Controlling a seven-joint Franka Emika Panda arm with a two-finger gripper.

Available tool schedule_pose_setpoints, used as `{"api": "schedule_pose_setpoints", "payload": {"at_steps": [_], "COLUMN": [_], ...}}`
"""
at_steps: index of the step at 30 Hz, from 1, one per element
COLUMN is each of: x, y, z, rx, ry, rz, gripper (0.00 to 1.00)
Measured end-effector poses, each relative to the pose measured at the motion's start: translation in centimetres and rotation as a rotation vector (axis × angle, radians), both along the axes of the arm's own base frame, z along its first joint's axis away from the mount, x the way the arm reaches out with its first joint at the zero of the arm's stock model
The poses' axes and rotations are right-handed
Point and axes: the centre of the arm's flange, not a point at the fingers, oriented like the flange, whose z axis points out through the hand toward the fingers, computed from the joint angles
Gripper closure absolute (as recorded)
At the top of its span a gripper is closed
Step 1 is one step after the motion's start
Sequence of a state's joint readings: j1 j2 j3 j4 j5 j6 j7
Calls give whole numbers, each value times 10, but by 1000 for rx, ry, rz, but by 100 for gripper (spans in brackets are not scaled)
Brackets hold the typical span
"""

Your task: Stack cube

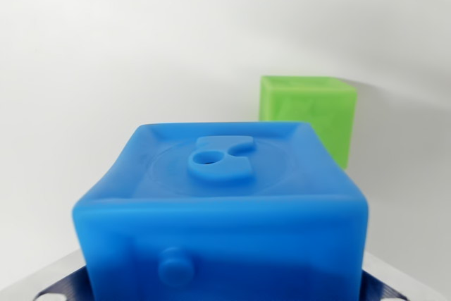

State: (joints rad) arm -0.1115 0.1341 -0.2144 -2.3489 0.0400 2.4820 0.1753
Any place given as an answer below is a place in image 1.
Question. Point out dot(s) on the black-padded silver gripper left finger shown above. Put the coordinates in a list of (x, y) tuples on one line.
[(60, 280)]

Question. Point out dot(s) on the black-padded silver gripper right finger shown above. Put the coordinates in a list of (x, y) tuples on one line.
[(384, 281)]

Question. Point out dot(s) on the blue cube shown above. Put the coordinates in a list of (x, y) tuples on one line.
[(218, 230)]

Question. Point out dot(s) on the green cube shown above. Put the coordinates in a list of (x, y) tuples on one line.
[(310, 103)]

